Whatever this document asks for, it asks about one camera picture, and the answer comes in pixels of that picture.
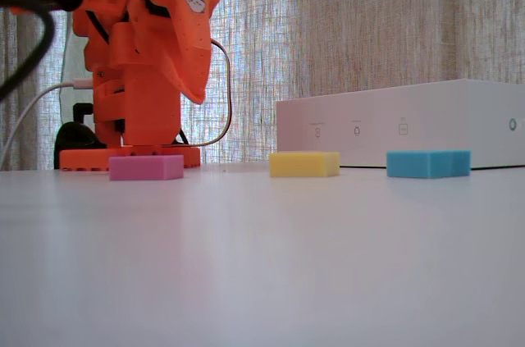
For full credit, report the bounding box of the red white black servo wire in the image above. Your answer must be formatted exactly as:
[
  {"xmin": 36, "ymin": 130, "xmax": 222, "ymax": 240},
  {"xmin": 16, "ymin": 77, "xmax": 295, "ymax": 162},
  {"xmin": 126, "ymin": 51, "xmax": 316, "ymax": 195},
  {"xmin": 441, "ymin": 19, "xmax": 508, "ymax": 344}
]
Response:
[{"xmin": 180, "ymin": 38, "xmax": 233, "ymax": 148}]

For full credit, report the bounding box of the orange robot base plate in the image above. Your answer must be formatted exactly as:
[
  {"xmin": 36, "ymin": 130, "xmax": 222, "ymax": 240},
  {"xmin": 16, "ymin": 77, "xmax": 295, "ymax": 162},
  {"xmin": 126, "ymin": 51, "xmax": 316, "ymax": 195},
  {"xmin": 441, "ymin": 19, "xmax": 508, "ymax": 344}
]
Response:
[{"xmin": 59, "ymin": 145, "xmax": 202, "ymax": 171}]

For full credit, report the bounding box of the white cardboard bin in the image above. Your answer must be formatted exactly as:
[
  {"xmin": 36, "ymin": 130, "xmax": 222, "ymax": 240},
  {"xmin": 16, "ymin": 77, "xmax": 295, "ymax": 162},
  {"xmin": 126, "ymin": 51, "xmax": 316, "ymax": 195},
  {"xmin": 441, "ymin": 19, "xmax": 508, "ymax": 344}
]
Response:
[{"xmin": 275, "ymin": 78, "xmax": 525, "ymax": 171}]

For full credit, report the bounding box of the pink foam cuboid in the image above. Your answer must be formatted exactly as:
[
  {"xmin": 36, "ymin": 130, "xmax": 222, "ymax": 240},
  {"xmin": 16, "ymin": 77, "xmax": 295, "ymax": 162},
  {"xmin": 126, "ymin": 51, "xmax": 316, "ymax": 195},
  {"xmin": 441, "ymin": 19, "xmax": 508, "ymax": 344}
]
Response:
[{"xmin": 108, "ymin": 153, "xmax": 185, "ymax": 181}]

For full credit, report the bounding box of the thick black cable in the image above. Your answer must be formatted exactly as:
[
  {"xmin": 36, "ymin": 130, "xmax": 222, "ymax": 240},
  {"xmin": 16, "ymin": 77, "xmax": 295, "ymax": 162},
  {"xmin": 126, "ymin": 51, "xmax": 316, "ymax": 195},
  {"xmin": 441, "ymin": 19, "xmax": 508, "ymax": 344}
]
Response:
[{"xmin": 0, "ymin": 0, "xmax": 57, "ymax": 100}]

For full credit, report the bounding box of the white usb cable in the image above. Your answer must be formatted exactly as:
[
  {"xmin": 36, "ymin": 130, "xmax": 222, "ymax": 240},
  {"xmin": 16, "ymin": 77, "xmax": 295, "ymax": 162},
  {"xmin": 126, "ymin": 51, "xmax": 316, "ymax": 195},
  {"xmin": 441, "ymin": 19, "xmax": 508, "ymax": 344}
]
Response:
[{"xmin": 0, "ymin": 79, "xmax": 94, "ymax": 170}]

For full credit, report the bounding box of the blue foam cuboid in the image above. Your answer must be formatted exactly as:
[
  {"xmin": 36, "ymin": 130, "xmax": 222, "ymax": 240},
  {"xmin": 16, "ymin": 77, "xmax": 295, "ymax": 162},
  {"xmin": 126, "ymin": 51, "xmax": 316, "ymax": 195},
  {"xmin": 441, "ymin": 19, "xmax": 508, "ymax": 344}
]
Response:
[{"xmin": 386, "ymin": 149, "xmax": 472, "ymax": 180}]

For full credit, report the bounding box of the black table clamp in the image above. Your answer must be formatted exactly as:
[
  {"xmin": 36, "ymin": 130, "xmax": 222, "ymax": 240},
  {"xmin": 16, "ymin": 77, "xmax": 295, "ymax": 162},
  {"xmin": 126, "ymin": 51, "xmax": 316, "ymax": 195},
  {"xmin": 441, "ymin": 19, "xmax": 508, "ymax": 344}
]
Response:
[{"xmin": 54, "ymin": 103, "xmax": 107, "ymax": 170}]

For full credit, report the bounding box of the yellow foam cuboid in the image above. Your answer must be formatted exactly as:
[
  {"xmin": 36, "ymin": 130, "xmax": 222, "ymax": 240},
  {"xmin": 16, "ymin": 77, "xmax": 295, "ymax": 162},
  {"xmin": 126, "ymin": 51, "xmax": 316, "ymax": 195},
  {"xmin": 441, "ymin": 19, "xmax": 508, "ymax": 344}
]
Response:
[{"xmin": 269, "ymin": 151, "xmax": 341, "ymax": 178}]

